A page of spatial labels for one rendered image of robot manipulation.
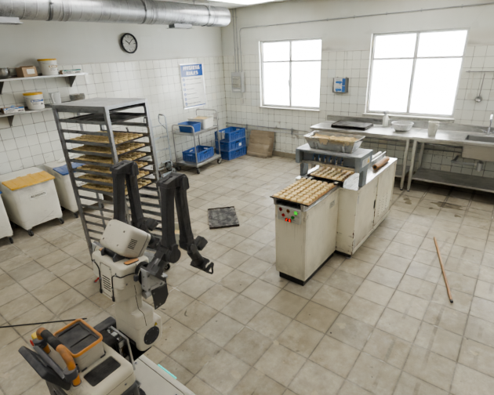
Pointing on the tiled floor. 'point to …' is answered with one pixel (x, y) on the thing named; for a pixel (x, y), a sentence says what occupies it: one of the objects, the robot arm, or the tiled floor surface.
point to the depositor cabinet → (362, 207)
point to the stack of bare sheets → (223, 217)
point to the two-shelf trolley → (195, 145)
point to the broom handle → (443, 271)
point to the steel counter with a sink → (484, 144)
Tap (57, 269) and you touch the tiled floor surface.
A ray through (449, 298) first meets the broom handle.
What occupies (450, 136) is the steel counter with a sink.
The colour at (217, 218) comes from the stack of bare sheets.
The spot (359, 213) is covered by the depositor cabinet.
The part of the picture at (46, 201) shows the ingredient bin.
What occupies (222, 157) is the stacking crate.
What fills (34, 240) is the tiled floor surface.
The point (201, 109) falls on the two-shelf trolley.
